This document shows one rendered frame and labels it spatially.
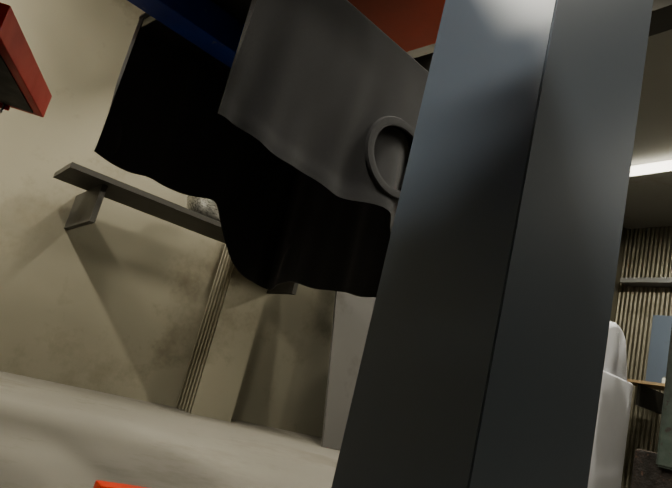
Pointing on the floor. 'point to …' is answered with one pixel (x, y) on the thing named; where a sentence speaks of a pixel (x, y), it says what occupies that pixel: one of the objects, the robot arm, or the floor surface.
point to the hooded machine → (612, 415)
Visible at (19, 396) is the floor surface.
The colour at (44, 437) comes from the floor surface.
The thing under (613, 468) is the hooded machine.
